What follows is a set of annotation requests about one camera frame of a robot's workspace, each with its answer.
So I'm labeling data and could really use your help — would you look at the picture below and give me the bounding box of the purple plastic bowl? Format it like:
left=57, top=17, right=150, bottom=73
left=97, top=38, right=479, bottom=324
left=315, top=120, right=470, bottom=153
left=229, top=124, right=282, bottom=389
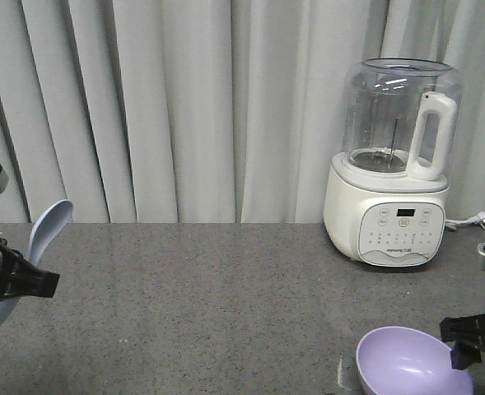
left=356, top=326, right=473, bottom=395

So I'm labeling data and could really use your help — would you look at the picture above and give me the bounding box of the white power cord with plug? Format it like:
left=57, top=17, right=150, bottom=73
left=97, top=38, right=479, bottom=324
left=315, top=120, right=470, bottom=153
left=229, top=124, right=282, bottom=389
left=443, top=211, right=485, bottom=231

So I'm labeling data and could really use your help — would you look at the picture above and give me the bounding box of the white soy milk blender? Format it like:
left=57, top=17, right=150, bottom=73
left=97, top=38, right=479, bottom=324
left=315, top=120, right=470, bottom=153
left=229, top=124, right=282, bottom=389
left=323, top=58, right=463, bottom=267

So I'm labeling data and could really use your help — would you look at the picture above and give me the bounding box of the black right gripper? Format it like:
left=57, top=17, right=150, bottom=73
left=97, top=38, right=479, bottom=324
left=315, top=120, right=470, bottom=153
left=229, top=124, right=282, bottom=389
left=440, top=313, right=485, bottom=369

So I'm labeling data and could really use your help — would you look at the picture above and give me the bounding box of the grey pleated curtain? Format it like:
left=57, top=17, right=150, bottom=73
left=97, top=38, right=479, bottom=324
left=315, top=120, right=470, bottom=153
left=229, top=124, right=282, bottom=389
left=0, top=1, right=485, bottom=223

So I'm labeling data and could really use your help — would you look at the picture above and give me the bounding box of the light blue plastic spoon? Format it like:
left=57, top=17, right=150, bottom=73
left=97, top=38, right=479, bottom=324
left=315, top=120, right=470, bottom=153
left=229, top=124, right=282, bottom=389
left=0, top=199, right=73, bottom=326

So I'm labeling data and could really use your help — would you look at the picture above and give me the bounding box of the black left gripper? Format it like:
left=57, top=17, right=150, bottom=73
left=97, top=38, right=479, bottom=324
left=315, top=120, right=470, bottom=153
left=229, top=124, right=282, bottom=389
left=0, top=237, right=60, bottom=301

